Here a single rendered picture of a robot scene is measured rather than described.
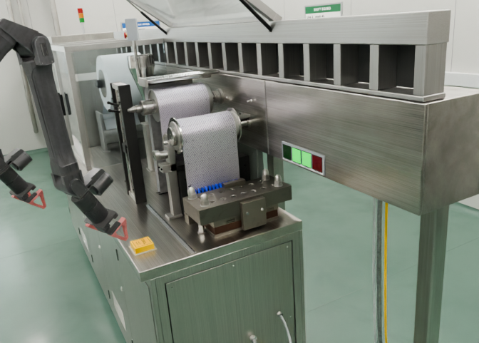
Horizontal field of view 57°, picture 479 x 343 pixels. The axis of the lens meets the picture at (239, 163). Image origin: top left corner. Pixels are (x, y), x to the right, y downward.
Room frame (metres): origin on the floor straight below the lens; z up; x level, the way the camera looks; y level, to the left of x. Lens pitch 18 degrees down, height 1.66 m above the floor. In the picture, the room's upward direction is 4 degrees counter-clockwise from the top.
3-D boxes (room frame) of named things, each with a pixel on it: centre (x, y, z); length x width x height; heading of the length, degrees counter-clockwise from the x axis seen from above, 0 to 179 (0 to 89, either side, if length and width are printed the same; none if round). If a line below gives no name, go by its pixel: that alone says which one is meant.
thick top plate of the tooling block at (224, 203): (1.63, 0.02, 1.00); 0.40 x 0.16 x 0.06; 117
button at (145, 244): (1.46, 0.38, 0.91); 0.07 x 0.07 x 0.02; 27
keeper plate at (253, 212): (1.55, -0.04, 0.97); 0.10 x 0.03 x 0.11; 117
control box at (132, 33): (2.22, 0.47, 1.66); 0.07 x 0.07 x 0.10; 6
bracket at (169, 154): (1.72, 0.29, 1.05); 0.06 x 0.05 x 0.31; 117
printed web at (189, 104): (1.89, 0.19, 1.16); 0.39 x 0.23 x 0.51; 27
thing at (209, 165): (1.71, 0.11, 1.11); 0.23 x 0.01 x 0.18; 117
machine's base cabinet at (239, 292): (2.57, 0.63, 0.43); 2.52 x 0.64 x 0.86; 27
